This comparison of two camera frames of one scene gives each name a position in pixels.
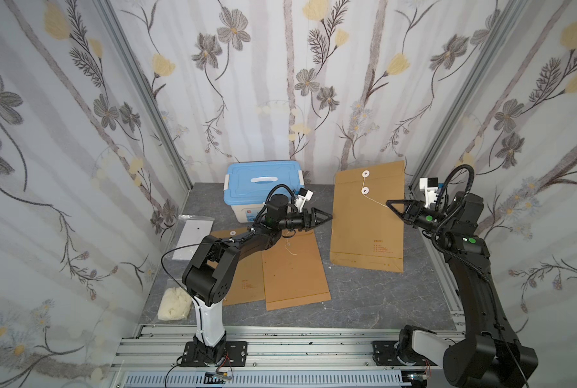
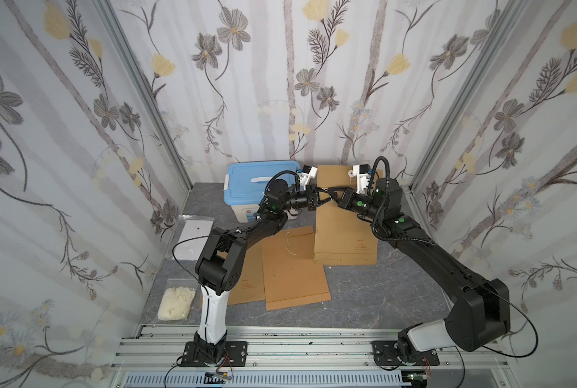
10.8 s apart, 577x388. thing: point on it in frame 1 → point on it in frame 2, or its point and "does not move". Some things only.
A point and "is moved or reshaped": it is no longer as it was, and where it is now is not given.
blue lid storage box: x=246 y=184 does not move
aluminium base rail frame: x=419 y=350 does not move
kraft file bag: x=247 y=284 does not move
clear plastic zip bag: x=189 y=232 does not move
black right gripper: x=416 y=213 → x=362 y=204
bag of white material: x=174 y=304 does not move
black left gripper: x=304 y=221 → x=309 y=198
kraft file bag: x=365 y=231 is moved or reshaped
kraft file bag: x=293 y=271 does not move
